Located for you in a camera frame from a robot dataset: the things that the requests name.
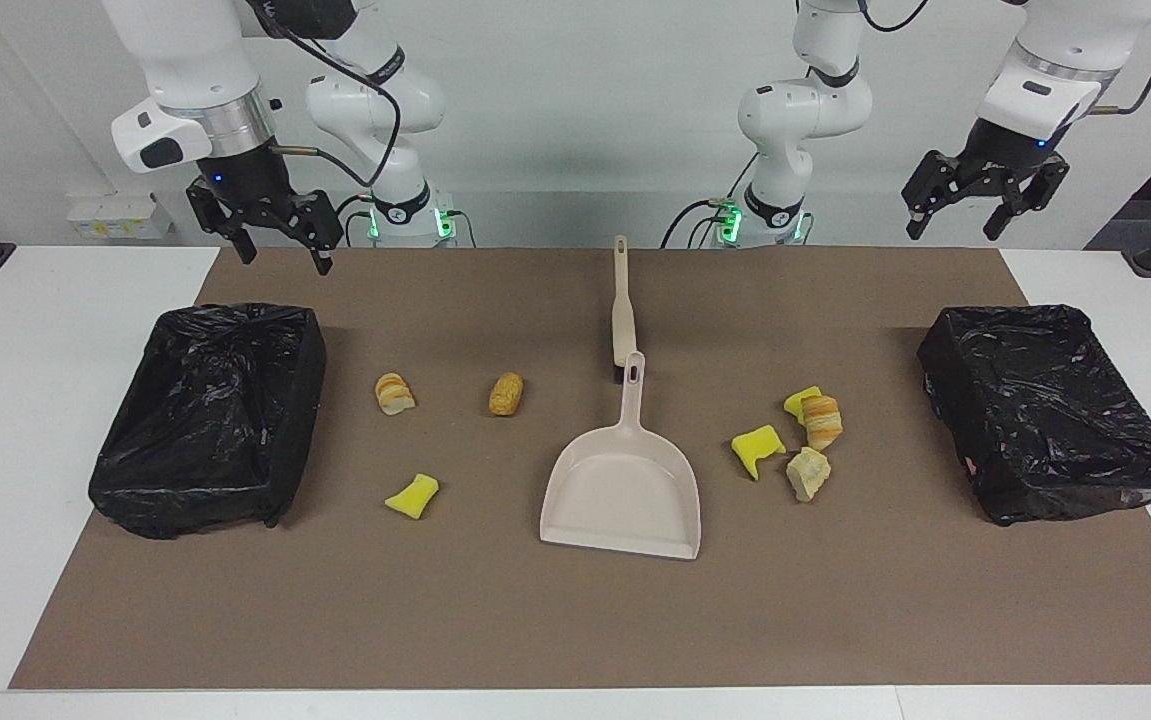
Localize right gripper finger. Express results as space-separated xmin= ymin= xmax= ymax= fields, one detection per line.
xmin=185 ymin=178 xmax=258 ymax=265
xmin=275 ymin=190 xmax=345 ymax=276

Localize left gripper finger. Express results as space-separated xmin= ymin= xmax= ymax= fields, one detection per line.
xmin=901 ymin=150 xmax=982 ymax=241
xmin=982 ymin=154 xmax=1072 ymax=242

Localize small striped croissant piece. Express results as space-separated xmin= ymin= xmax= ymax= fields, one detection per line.
xmin=375 ymin=372 xmax=417 ymax=417

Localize orange corn-textured bread roll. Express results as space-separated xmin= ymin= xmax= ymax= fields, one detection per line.
xmin=488 ymin=372 xmax=525 ymax=418

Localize large striped croissant piece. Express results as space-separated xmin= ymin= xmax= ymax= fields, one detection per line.
xmin=800 ymin=394 xmax=845 ymax=452

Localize yellow sponge piece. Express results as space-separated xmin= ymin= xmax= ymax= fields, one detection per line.
xmin=384 ymin=473 xmax=440 ymax=520

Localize pale bread chunk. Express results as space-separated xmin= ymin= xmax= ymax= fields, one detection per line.
xmin=786 ymin=446 xmax=832 ymax=503

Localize beige hand brush black bristles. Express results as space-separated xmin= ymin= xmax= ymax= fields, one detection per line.
xmin=611 ymin=235 xmax=639 ymax=386

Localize large notched yellow sponge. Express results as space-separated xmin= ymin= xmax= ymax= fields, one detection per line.
xmin=731 ymin=425 xmax=788 ymax=482

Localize beige plastic dustpan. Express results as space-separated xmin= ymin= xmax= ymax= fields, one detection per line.
xmin=539 ymin=351 xmax=703 ymax=561

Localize bin with black bag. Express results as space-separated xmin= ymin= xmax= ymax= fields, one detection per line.
xmin=87 ymin=303 xmax=328 ymax=541
xmin=916 ymin=304 xmax=1151 ymax=527

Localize brown table mat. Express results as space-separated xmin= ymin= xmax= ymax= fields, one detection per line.
xmin=8 ymin=247 xmax=1151 ymax=691

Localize black base cable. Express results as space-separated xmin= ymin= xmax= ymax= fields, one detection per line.
xmin=323 ymin=193 xmax=378 ymax=248
xmin=660 ymin=150 xmax=761 ymax=249

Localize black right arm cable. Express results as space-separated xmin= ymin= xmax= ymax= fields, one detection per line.
xmin=250 ymin=0 xmax=403 ymax=191

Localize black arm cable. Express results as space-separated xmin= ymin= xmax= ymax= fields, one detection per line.
xmin=250 ymin=0 xmax=403 ymax=191
xmin=1085 ymin=0 xmax=1151 ymax=116

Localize white wall power box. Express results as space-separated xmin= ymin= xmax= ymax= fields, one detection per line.
xmin=67 ymin=193 xmax=174 ymax=241

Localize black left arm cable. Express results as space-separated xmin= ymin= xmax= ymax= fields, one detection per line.
xmin=1085 ymin=0 xmax=1151 ymax=116

